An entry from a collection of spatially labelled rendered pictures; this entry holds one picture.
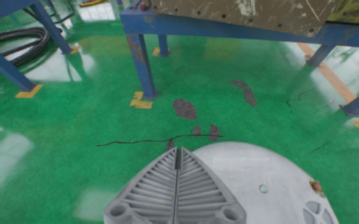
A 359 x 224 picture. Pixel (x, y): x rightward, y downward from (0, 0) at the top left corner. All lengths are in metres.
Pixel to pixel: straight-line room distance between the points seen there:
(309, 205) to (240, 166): 0.23
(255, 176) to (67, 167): 1.07
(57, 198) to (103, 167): 0.28
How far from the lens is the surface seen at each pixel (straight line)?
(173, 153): 0.17
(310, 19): 0.67
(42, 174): 1.25
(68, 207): 1.07
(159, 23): 0.84
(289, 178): 0.64
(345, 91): 2.00
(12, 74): 1.89
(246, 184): 0.63
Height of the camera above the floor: 0.87
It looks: 53 degrees down
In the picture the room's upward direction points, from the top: 1 degrees counter-clockwise
